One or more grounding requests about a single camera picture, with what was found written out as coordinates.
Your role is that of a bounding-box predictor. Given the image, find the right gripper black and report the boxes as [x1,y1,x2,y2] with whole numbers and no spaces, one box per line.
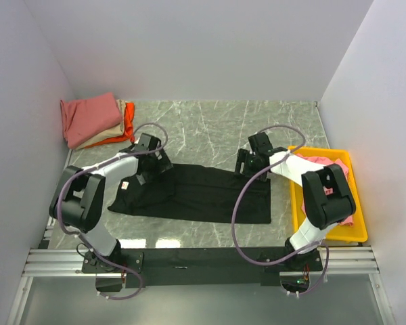
[233,148,268,182]

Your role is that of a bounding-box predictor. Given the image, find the black t-shirt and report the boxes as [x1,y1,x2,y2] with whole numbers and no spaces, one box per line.
[107,163,272,224]

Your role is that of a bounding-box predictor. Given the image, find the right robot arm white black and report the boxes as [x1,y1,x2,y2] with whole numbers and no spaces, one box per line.
[231,131,357,270]

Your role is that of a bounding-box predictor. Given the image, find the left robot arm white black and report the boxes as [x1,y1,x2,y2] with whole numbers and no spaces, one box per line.
[49,133,173,272]

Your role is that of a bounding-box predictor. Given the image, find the folded beige t-shirt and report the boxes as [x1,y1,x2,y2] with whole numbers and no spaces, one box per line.
[76,100,126,150]

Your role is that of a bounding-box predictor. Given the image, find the folded orange t-shirt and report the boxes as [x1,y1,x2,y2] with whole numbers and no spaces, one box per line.
[86,102,135,148]

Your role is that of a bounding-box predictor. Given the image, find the crumpled pink t-shirt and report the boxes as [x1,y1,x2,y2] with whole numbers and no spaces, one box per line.
[296,154,354,226]

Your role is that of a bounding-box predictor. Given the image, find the folded pink t-shirt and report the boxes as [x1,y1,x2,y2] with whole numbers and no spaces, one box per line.
[60,92,123,149]

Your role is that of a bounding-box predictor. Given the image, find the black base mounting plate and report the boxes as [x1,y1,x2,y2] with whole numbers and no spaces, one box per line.
[81,246,323,288]

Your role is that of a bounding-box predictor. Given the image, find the yellow plastic bin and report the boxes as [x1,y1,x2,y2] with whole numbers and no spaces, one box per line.
[290,147,368,243]

